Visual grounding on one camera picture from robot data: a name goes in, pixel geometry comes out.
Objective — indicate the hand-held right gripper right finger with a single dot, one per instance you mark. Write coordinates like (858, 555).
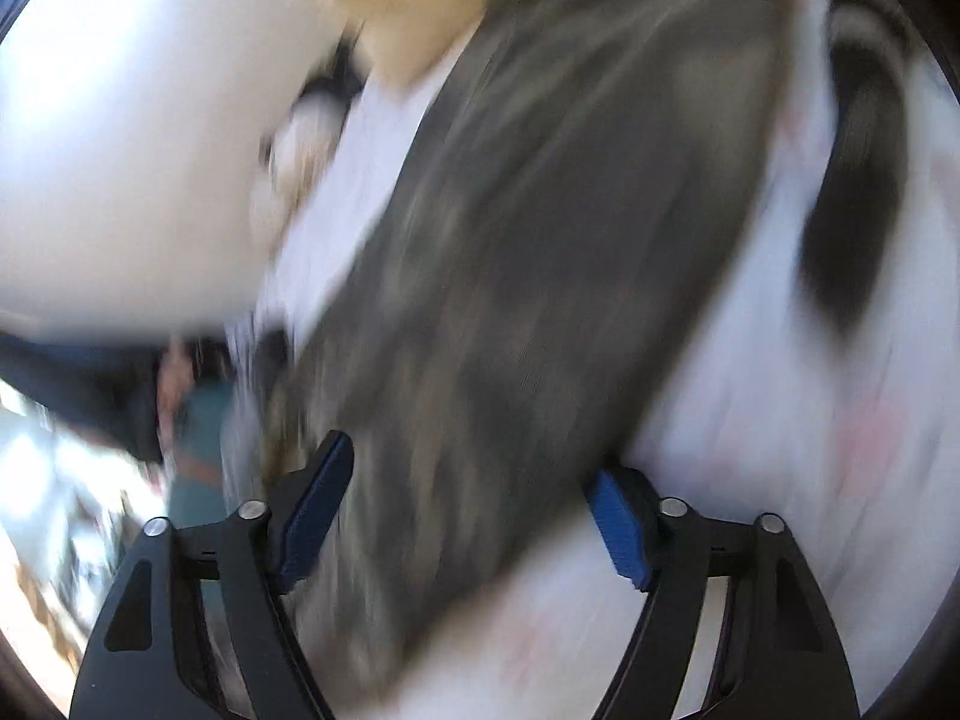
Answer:
(619, 525)

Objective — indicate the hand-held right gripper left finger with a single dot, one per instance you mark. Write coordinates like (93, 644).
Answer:
(319, 504)

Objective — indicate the grey-olive pants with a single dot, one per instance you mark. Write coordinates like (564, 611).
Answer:
(517, 300)

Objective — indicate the white bed sheet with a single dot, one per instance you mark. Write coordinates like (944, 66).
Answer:
(810, 405)

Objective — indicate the dark striped cloth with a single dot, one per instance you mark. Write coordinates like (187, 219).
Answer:
(855, 187)

